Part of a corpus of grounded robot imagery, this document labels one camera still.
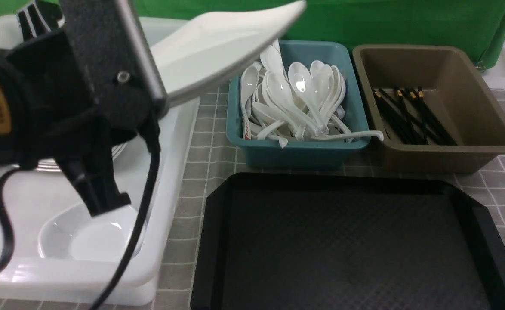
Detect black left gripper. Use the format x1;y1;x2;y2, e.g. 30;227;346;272
0;26;163;217

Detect large white square rice plate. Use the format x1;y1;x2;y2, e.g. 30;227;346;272
151;0;306;107

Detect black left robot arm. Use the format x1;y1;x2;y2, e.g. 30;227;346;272
0;29;167;217

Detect large white plastic tub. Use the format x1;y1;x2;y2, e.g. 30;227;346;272
0;15;201;306

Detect small white bowl in tub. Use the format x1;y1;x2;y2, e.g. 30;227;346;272
38;203;137;262

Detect grey checked tablecloth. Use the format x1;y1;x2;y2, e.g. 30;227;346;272
143;86;505;310

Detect brown plastic bin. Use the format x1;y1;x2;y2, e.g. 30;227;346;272
353;45;505;174

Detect black chopsticks in bin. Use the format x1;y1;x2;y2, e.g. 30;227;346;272
372;87;457;146

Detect white spoon overhanging bin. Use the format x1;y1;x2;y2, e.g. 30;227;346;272
311;131;384;141

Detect green backdrop cloth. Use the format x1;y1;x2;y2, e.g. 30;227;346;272
0;0;505;82

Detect black serving tray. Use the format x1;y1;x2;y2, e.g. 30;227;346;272
190;173;505;310

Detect pile of white spoons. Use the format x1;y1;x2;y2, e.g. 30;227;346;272
240;41;351;148

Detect black cable left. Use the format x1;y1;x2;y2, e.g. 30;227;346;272
0;129;160;310

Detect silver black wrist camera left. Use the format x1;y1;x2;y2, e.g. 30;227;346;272
59;0;168;112

